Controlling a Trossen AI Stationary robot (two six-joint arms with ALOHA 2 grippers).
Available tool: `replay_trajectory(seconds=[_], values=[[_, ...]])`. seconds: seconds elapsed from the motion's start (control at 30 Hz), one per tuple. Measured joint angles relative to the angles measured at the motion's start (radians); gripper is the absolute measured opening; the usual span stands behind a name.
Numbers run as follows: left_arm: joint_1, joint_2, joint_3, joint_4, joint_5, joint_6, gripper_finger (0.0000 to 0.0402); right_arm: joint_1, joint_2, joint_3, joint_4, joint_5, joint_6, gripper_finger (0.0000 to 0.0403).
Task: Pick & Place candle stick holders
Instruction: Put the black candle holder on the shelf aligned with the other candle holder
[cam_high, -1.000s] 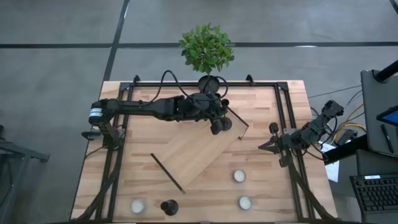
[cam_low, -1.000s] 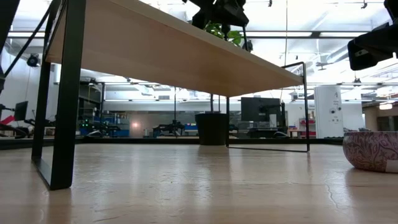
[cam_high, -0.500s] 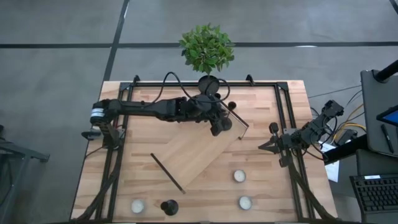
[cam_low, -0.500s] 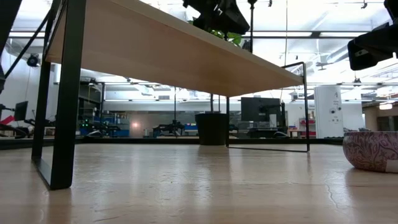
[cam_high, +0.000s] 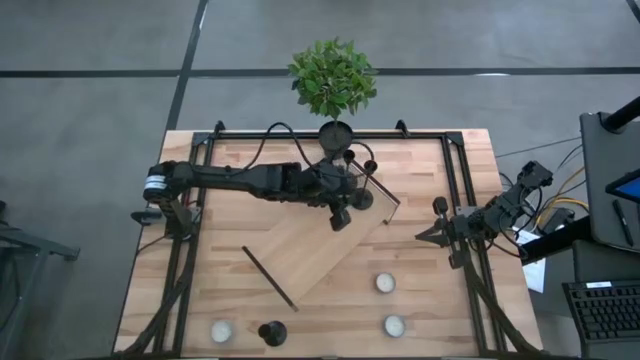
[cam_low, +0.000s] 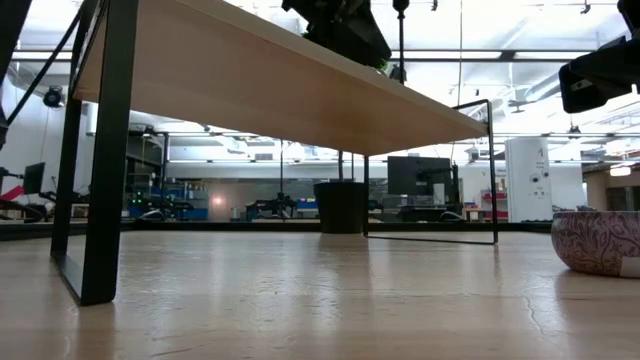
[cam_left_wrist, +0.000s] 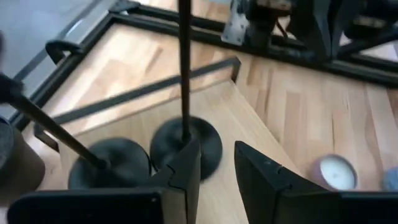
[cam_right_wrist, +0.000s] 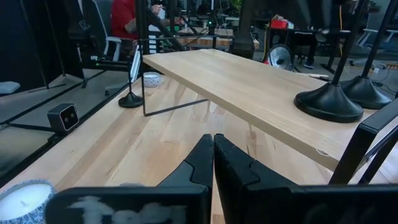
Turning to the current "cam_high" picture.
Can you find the black desk bar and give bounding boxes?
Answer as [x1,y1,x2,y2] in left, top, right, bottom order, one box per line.
[517,215,594,267]

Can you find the black aluminium table frame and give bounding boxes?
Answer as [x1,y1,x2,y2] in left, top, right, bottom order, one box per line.
[112,119,547,360]

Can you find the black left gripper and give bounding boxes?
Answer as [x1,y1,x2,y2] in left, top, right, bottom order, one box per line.
[318,158,374,233]

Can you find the dark grey desk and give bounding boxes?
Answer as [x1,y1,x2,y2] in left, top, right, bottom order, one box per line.
[572,239,640,360]

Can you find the round patterned votive candle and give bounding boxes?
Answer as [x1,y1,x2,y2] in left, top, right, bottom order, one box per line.
[383,314,407,339]
[210,319,234,344]
[375,272,397,295]

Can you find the yellow cable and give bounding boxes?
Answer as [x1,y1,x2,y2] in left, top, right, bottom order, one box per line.
[534,167,592,229]

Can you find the thin grey floor cable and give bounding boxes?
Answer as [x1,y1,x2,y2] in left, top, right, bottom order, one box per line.
[494,137,584,159]

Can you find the black cable bundle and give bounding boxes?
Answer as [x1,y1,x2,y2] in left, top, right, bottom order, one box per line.
[462,259,539,357]
[117,238,199,357]

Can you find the short black candlestick holder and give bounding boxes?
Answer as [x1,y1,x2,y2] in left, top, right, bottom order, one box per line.
[257,319,289,348]

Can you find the black screen with blue display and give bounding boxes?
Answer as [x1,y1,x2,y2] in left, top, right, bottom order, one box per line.
[604,168,640,205]

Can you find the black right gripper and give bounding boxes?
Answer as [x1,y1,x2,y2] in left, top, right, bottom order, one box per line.
[414,195,479,272]

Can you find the wooden shelf riser black legs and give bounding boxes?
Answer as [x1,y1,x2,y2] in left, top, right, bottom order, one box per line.
[242,157,402,314]

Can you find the black pole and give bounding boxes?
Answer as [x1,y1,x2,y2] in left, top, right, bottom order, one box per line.
[601,95,640,134]

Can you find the white paper sheet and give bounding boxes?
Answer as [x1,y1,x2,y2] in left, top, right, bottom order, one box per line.
[510,224,548,295]

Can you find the grey side table top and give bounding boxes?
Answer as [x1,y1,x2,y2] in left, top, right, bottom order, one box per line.
[578,110,640,255]

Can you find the black pen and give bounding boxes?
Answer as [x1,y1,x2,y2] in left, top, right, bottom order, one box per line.
[612,198,636,248]

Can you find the grey metal stand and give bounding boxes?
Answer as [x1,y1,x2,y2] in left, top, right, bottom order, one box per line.
[0,199,81,360]

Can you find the black power adapter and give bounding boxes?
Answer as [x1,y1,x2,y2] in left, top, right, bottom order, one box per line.
[541,207,577,236]

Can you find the green potted plant black pot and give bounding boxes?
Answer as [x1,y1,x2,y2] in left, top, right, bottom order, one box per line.
[287,37,380,161]

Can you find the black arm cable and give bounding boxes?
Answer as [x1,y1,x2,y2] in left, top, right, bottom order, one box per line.
[242,121,326,176]

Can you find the black keyboard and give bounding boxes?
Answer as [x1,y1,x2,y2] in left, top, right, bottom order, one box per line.
[561,279,640,347]

